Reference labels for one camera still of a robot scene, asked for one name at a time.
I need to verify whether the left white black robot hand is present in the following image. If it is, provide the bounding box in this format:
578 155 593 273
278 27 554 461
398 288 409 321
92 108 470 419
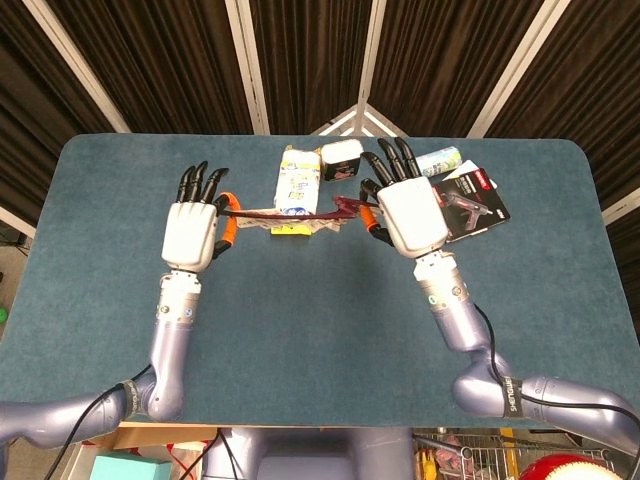
160 160 242 274

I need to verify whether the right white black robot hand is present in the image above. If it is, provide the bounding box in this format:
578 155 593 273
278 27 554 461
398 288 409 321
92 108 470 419
359 135 450 260

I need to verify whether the red ribbed paper folding fan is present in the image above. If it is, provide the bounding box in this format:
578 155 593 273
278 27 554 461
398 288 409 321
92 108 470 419
219 194 382 237

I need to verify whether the blue white beverage can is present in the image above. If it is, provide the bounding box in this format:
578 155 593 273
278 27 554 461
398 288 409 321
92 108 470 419
414 145 462 179

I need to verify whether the black glue gun package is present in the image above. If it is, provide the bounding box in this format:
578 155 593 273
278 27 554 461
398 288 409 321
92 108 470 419
430 168 511 245

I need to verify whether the small white black box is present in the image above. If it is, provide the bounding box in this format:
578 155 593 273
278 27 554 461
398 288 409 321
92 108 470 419
319 140 366 183

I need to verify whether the yellow white snack package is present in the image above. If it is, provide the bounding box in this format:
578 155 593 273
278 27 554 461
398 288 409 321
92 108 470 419
270 144 322 237

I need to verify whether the blue felt table mat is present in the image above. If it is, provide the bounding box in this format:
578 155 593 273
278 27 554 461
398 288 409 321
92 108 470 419
0 132 632 430

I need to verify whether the brown pleated partition screen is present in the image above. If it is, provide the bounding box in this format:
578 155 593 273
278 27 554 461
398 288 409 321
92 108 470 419
0 0 640 246

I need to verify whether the teal box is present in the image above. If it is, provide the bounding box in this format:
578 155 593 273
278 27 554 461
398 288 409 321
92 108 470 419
89 454 174 480

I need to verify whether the purple robot torso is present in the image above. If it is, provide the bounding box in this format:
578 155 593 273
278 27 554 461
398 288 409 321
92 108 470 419
204 427 416 480

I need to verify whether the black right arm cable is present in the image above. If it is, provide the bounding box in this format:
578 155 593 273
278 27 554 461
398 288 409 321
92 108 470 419
472 302 640 426

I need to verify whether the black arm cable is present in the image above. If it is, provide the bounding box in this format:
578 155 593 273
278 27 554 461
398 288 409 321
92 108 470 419
472 302 640 426
45 364 154 480

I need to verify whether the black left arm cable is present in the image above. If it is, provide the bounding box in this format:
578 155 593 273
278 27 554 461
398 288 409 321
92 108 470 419
45 364 154 480

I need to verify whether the black floor cable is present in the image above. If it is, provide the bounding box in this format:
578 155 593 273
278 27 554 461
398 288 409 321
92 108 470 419
172 429 237 480

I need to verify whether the wire mesh basket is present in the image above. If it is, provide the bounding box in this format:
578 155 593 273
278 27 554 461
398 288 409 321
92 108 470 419
412 428 614 480

